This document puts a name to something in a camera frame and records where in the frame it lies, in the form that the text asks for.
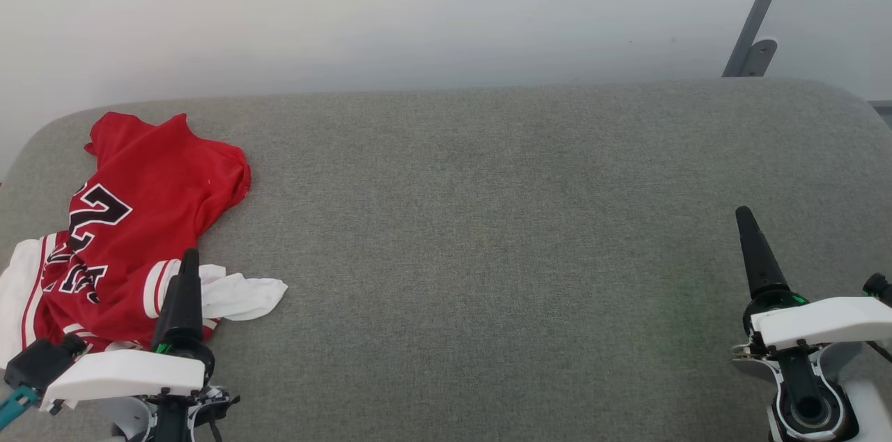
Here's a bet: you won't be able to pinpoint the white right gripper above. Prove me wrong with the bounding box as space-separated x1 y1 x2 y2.
732 206 892 442

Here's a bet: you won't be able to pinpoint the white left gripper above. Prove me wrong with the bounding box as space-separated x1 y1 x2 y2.
40 249 232 442

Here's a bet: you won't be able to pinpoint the red basketball jersey white sleeves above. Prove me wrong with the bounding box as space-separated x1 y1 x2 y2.
0 111 288 367

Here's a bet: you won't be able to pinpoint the grey metal mounting bracket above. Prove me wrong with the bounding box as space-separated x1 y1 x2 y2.
740 37 778 78

